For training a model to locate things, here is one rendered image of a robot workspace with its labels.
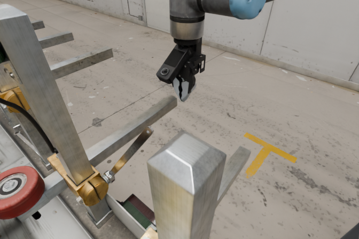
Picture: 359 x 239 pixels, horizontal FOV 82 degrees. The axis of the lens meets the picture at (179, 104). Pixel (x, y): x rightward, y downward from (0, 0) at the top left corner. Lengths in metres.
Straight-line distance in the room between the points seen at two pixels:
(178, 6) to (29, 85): 0.36
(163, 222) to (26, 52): 0.24
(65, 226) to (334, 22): 2.66
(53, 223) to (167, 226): 0.57
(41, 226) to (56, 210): 0.05
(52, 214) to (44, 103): 0.47
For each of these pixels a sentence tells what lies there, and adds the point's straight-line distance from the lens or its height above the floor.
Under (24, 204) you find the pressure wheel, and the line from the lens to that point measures 0.44.
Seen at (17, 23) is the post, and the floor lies 1.15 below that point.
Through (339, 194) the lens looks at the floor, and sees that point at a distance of 1.71.
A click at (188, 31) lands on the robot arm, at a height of 1.05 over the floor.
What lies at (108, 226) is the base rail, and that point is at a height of 0.70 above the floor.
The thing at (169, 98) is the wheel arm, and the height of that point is 0.86.
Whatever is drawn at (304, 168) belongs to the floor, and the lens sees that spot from 1.73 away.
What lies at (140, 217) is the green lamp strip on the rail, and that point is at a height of 0.70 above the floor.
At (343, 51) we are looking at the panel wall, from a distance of 2.77.
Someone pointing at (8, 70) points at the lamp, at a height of 1.10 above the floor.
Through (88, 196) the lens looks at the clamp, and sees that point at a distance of 0.44.
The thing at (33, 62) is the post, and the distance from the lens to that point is 0.31.
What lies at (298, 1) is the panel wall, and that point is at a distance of 2.76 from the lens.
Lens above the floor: 1.22
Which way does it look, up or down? 37 degrees down
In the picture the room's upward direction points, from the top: straight up
